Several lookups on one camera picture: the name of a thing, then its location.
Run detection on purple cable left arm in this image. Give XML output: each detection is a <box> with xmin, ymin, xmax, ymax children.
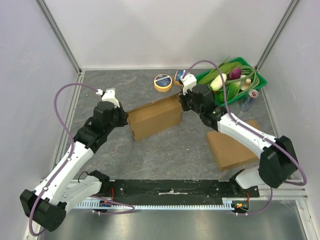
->
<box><xmin>28</xmin><ymin>82</ymin><xmax>136</xmax><ymax>237</ymax></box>

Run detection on green long beans bundle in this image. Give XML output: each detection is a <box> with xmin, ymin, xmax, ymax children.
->
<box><xmin>225</xmin><ymin>65</ymin><xmax>260</xmax><ymax>92</ymax></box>

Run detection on aluminium frame post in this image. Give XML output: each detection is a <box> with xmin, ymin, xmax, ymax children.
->
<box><xmin>35</xmin><ymin>0</ymin><xmax>82</xmax><ymax>75</ymax></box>
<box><xmin>255</xmin><ymin>0</ymin><xmax>301</xmax><ymax>71</ymax></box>

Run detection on brown mushroom toy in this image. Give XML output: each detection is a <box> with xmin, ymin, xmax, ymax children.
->
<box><xmin>240</xmin><ymin>78</ymin><xmax>251</xmax><ymax>91</ymax></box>

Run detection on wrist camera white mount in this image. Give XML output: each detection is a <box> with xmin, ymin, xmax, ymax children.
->
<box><xmin>179</xmin><ymin>73</ymin><xmax>197</xmax><ymax>95</ymax></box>
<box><xmin>96</xmin><ymin>88</ymin><xmax>120</xmax><ymax>108</ymax></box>

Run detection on brown cardboard box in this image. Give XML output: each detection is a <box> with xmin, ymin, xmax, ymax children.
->
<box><xmin>205</xmin><ymin>131</ymin><xmax>259</xmax><ymax>172</ymax></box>

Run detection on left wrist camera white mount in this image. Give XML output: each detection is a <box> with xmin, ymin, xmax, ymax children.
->
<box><xmin>96</xmin><ymin>88</ymin><xmax>120</xmax><ymax>108</ymax></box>

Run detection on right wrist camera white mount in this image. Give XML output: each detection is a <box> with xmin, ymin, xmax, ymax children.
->
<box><xmin>179</xmin><ymin>73</ymin><xmax>197</xmax><ymax>95</ymax></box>

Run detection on yellow tape roll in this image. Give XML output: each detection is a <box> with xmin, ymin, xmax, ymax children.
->
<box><xmin>153</xmin><ymin>74</ymin><xmax>173</xmax><ymax>93</ymax></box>

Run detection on aluminium frame post left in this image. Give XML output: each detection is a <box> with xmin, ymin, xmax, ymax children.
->
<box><xmin>35</xmin><ymin>0</ymin><xmax>82</xmax><ymax>75</ymax></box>

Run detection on aluminium frame post right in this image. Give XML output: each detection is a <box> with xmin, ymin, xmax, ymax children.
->
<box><xmin>255</xmin><ymin>0</ymin><xmax>301</xmax><ymax>71</ymax></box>

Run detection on grey slotted cable duct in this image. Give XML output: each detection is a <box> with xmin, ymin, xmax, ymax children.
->
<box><xmin>74</xmin><ymin>198</ymin><xmax>249</xmax><ymax>211</ymax></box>

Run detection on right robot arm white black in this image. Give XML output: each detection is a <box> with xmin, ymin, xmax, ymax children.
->
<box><xmin>179</xmin><ymin>84</ymin><xmax>298</xmax><ymax>197</ymax></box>

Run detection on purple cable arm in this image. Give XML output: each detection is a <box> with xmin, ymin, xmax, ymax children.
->
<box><xmin>28</xmin><ymin>82</ymin><xmax>136</xmax><ymax>237</ymax></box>
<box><xmin>183</xmin><ymin>59</ymin><xmax>308</xmax><ymax>216</ymax></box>

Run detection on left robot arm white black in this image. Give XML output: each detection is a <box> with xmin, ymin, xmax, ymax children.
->
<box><xmin>19</xmin><ymin>101</ymin><xmax>128</xmax><ymax>232</ymax></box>

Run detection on green plastic tray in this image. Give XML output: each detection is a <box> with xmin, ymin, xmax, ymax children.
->
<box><xmin>195</xmin><ymin>57</ymin><xmax>267</xmax><ymax>106</ymax></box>

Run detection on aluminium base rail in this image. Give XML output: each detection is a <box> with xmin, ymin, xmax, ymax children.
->
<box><xmin>34</xmin><ymin>178</ymin><xmax>308</xmax><ymax>200</ymax></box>

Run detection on green leafy vegetable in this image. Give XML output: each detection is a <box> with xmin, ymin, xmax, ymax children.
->
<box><xmin>196</xmin><ymin>61</ymin><xmax>241</xmax><ymax>103</ymax></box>

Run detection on cardboard sheet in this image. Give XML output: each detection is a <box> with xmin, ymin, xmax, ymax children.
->
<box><xmin>127</xmin><ymin>94</ymin><xmax>183</xmax><ymax>142</ymax></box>

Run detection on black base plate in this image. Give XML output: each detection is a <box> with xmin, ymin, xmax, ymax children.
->
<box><xmin>96</xmin><ymin>179</ymin><xmax>260</xmax><ymax>205</ymax></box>

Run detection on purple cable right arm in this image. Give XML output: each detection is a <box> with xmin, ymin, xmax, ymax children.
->
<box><xmin>183</xmin><ymin>59</ymin><xmax>308</xmax><ymax>216</ymax></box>

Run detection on yellow sponge block blue label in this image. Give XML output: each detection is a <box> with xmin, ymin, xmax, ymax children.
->
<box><xmin>173</xmin><ymin>68</ymin><xmax>186</xmax><ymax>87</ymax></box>

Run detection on purple onion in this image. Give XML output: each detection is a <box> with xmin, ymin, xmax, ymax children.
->
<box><xmin>229</xmin><ymin>67</ymin><xmax>242</xmax><ymax>80</ymax></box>

